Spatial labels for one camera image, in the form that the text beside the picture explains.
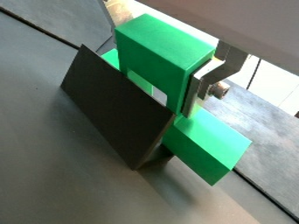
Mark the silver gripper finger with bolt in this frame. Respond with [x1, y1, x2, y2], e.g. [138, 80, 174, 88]
[181, 40, 248, 117]

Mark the green stepped block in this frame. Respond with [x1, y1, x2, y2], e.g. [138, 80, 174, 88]
[102, 14, 250, 185]

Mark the black angle bracket fixture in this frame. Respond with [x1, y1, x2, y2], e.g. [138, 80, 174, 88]
[60, 46, 174, 170]

